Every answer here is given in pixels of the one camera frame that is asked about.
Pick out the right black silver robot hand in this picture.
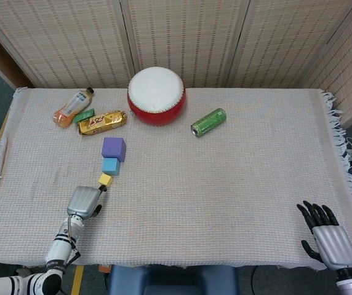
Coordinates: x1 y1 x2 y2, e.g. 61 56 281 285
297 201 352 272

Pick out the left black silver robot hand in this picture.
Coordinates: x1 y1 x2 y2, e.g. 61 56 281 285
66 183 108 220

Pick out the small yellow foam cube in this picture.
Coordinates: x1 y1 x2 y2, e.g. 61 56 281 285
98 173 114 188

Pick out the medium blue foam cube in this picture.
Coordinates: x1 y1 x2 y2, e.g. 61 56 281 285
102 157 122 177

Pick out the large purple foam cube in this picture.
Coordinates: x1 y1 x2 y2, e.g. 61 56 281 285
102 136 127 163

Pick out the gold biscuit pack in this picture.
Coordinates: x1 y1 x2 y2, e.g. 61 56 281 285
77 110 128 137

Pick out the green snack pack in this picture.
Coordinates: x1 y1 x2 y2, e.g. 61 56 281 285
73 108 96 125

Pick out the orange drink plastic bottle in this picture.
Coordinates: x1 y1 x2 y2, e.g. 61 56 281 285
52 87 95 129

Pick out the white woven tablecloth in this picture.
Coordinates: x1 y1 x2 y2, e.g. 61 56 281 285
0 87 352 271

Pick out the red drum with white skin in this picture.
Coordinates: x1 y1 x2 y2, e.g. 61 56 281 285
127 67 186 126

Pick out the green energy drink can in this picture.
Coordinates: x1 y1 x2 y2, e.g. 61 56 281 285
190 107 227 138

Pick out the brown wooden board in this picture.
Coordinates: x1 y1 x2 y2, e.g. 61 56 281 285
0 18 32 90

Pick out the beige folding screen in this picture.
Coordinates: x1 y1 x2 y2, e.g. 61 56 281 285
0 0 352 127

